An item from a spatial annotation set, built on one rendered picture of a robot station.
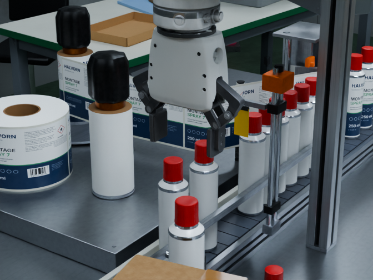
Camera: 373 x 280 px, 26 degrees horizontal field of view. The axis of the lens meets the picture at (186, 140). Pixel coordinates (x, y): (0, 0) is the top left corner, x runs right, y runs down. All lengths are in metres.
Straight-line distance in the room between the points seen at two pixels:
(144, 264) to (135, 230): 0.57
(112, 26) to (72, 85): 1.34
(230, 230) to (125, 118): 0.31
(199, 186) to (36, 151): 0.42
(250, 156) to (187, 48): 0.58
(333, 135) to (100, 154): 0.47
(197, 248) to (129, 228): 0.45
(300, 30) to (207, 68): 0.93
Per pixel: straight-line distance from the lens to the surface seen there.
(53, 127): 1.70
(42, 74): 5.17
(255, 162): 1.55
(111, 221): 1.58
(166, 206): 1.35
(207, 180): 1.41
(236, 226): 1.56
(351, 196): 1.82
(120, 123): 1.61
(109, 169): 1.64
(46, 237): 1.59
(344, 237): 1.66
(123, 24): 3.34
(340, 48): 1.44
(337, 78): 1.45
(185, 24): 0.99
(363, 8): 1.48
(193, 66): 1.01
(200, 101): 1.02
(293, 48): 1.93
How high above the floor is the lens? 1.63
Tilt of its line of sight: 22 degrees down
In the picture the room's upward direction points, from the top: straight up
